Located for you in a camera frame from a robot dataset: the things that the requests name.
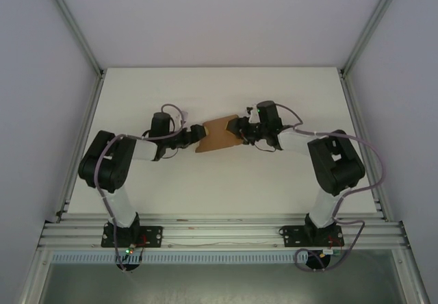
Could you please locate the grey metal sheet panel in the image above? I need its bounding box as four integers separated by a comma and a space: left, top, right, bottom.
36, 262, 412, 304

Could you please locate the aluminium front mounting rail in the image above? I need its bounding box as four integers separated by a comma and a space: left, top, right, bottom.
36, 214, 411, 251

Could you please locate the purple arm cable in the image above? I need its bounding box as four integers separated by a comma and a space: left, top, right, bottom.
273, 103, 387, 273
95, 103, 190, 273

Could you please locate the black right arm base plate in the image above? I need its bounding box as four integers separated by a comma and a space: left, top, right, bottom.
279, 225, 344, 249

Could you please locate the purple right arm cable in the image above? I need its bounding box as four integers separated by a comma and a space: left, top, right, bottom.
273, 103, 387, 273

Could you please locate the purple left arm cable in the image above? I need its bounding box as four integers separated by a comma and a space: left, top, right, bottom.
95, 103, 190, 273

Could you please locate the aluminium frame corner post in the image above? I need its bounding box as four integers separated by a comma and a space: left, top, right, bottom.
42, 0, 105, 77
339, 0, 407, 77

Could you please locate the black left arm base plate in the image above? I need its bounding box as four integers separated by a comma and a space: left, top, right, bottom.
100, 225, 164, 249

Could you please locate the brown cardboard box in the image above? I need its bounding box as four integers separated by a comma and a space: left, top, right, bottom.
194, 114, 245, 154

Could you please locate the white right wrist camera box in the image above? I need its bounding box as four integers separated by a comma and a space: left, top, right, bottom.
245, 103, 259, 124

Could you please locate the grey slotted cable duct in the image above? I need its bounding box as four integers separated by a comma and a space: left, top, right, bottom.
50, 251, 385, 264

